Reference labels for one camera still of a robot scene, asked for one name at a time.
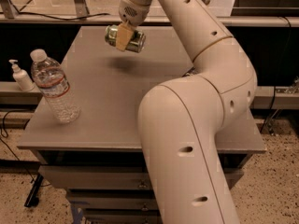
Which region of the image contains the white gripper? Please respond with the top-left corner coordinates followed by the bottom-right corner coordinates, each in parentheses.
top-left (116, 0), bottom-right (150, 51)

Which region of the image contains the green soda can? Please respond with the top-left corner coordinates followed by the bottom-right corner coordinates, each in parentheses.
top-left (105, 25), bottom-right (146, 53)

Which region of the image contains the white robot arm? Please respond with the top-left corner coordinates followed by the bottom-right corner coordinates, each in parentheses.
top-left (119, 0), bottom-right (257, 224)

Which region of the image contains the clear plastic water bottle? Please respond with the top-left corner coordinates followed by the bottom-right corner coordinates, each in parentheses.
top-left (30, 49), bottom-right (80, 123)

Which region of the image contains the white pump dispenser bottle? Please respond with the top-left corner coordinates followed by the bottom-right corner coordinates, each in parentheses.
top-left (9, 59), bottom-right (35, 91)

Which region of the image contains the grey drawer cabinet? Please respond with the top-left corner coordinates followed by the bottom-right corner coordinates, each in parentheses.
top-left (21, 27), bottom-right (263, 224)

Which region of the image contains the black floor stand foot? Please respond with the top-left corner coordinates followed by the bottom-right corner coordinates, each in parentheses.
top-left (24, 175), bottom-right (44, 208)

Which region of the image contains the black cable on ledge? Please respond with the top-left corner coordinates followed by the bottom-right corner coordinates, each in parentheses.
top-left (17, 12), bottom-right (110, 21)

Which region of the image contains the grey metal window frame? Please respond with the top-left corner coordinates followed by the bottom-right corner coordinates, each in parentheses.
top-left (1, 0), bottom-right (298, 24)

